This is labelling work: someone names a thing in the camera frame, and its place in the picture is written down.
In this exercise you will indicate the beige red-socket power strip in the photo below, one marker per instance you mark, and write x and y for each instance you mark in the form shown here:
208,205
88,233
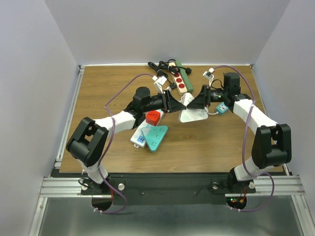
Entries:
177,78

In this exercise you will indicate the red cube plug adapter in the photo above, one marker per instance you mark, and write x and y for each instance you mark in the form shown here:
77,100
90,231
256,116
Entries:
153,118

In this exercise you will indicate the white multicolour power strip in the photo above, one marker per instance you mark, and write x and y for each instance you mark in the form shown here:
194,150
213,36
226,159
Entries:
137,139

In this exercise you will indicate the aluminium table edge rail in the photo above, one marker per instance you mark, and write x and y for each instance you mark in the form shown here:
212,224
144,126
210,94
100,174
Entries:
59,157

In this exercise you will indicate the green power strip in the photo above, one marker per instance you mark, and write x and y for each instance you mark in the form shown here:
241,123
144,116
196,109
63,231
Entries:
185,71

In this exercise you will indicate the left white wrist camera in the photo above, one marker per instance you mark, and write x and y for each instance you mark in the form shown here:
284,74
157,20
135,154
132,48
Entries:
159,82

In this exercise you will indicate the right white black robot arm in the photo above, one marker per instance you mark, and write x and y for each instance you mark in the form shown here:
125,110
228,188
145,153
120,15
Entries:
272,141

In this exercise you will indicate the white triangular power strip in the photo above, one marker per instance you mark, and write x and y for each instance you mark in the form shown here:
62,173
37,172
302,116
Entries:
190,115

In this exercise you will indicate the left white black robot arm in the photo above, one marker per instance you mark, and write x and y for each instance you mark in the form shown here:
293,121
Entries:
88,140

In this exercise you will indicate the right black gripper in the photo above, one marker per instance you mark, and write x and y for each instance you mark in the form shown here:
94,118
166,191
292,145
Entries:
203,99

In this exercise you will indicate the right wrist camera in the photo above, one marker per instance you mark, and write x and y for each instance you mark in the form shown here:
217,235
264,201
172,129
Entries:
209,74

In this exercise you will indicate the teal triangular power strip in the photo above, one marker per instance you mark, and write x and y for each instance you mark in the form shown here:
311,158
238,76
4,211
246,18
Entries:
154,135

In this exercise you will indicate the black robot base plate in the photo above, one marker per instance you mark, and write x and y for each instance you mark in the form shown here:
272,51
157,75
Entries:
164,189

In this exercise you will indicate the front aluminium frame rail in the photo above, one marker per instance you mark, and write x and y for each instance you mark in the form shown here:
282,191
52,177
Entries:
60,187

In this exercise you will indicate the small teal power strip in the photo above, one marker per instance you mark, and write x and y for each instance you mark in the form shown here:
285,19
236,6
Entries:
221,108

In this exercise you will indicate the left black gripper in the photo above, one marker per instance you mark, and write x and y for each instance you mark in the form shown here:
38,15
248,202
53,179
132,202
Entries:
169,103

